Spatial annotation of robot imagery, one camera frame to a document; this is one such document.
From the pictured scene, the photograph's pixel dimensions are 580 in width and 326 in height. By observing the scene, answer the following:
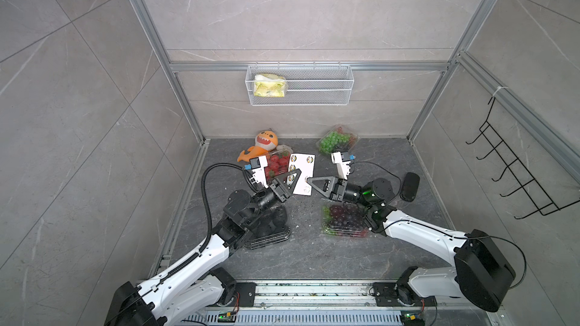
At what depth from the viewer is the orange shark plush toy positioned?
1097mm

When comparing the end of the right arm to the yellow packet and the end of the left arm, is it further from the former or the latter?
the yellow packet

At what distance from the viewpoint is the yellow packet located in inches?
34.3

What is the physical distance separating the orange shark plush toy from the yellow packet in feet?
0.91
